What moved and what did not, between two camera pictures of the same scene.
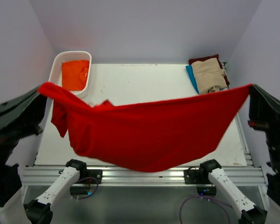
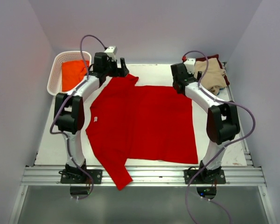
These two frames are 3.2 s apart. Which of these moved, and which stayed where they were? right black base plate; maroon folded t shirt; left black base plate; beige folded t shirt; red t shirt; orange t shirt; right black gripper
Moved: red t shirt; right black gripper
Stayed: beige folded t shirt; left black base plate; orange t shirt; maroon folded t shirt; right black base plate
